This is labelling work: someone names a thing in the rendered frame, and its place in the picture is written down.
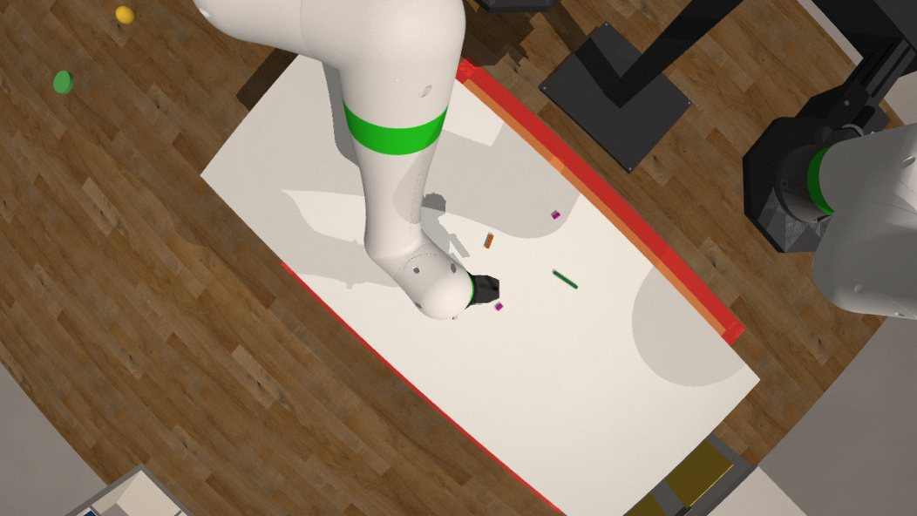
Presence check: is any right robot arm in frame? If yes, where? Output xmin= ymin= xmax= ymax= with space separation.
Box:
xmin=193 ymin=0 xmax=474 ymax=320

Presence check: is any dark green rod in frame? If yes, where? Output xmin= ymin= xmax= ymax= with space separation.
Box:
xmin=554 ymin=271 xmax=578 ymax=289

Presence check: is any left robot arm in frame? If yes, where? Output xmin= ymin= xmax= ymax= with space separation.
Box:
xmin=776 ymin=105 xmax=917 ymax=320

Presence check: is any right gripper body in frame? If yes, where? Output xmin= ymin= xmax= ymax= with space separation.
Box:
xmin=465 ymin=271 xmax=499 ymax=309

